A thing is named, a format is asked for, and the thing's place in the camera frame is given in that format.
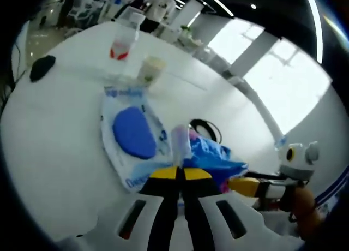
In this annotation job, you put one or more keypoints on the clear plastic object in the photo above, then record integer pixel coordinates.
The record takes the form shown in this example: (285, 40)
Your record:
(280, 143)

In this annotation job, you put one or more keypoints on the white paper cup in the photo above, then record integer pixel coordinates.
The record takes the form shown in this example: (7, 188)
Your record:
(151, 69)

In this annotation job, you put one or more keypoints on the black computer mouse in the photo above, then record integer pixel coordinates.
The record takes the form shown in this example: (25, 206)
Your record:
(42, 68)

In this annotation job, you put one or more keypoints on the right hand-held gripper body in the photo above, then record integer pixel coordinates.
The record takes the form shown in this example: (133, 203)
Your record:
(298, 158)

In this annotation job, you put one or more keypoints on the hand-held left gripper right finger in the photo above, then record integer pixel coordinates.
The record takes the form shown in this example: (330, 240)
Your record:
(218, 212)

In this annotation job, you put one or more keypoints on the blue pad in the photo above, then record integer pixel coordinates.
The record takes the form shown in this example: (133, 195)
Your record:
(133, 133)

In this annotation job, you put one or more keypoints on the green potted plant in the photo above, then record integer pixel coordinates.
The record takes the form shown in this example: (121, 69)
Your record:
(186, 30)

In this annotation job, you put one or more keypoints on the white table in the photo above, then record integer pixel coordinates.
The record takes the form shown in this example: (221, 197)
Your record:
(54, 152)

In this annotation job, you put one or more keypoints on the person's right hand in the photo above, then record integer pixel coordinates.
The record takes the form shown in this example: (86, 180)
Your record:
(308, 207)

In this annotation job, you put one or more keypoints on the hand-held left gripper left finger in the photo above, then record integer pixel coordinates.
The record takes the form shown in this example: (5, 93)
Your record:
(152, 207)

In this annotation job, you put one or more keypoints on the clear cup with red bottom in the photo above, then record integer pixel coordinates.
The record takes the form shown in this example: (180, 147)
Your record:
(125, 38)

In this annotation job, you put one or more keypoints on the blue tissue packet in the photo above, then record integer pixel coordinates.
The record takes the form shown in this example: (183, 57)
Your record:
(210, 155)

